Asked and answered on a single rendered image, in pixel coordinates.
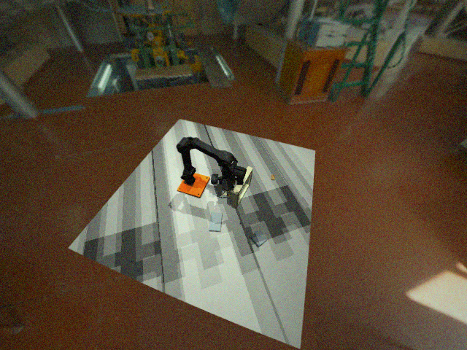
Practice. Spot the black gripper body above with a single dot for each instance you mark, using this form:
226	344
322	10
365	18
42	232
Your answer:
215	178

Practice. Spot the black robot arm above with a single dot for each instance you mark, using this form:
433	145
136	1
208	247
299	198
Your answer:
222	157

